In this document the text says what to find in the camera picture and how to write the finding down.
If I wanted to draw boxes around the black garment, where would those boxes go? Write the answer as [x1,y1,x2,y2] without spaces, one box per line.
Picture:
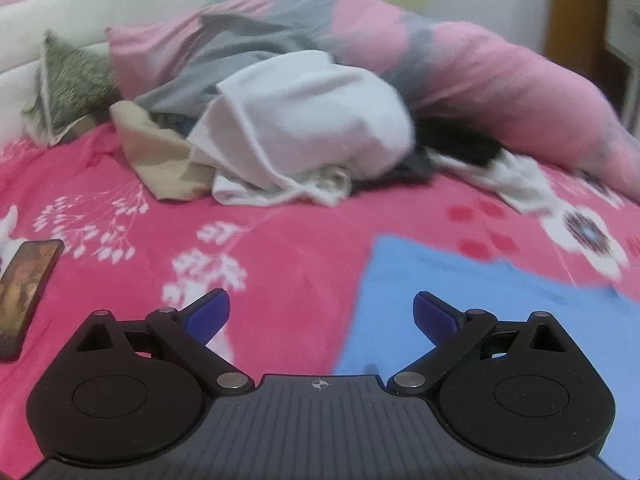
[350,117,506,196]

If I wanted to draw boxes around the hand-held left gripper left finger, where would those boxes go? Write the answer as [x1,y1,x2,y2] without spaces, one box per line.
[75,289,253,395]

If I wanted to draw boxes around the beige camouflage garment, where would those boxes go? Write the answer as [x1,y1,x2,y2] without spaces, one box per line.
[110,100,221,203]

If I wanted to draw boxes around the wooden door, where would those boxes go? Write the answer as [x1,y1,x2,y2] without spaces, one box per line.
[545,0,608,91]

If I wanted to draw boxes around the pink grey rolled duvet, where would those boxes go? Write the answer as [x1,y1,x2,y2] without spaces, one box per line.
[105,0,640,196]

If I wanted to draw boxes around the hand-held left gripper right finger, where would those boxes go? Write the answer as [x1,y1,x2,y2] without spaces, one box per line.
[387,291,566,395]

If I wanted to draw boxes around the white pink headboard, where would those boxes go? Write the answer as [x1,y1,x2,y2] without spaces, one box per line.
[0,0,226,151]

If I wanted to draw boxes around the small white cloth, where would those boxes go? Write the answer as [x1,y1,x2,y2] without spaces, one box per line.
[435,150,561,216]

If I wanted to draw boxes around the green patterned pillow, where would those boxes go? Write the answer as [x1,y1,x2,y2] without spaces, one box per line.
[22,30,121,146]

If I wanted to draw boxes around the blue t-shirt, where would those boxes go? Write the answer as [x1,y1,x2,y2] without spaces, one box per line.
[332,235,640,480]

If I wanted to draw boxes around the pink floral blanket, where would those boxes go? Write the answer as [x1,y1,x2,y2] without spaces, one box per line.
[0,122,640,396]

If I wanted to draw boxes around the white garment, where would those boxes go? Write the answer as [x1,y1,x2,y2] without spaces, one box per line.
[187,50,413,208]

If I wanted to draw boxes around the smartphone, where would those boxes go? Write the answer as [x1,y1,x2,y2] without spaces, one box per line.
[0,239,66,363]

